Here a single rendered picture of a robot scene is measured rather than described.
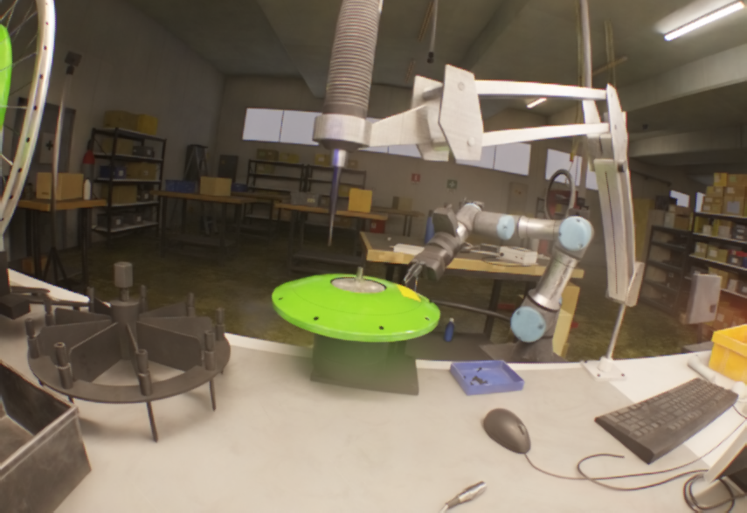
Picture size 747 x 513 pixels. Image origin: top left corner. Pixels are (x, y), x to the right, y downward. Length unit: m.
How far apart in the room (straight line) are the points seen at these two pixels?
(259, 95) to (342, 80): 10.01
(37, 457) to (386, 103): 9.65
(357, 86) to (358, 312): 0.35
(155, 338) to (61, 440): 0.24
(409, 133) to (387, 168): 9.09
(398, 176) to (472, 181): 2.06
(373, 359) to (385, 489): 0.27
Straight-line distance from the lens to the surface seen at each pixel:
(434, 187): 9.54
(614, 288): 0.82
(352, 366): 0.63
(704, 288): 2.48
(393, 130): 0.32
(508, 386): 0.72
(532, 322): 0.85
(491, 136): 0.37
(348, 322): 0.52
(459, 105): 0.34
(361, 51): 0.30
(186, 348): 0.54
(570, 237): 0.81
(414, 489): 0.47
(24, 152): 0.56
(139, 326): 0.59
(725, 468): 0.60
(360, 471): 0.48
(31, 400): 0.52
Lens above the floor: 1.26
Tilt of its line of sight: 7 degrees down
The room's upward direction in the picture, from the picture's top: 7 degrees clockwise
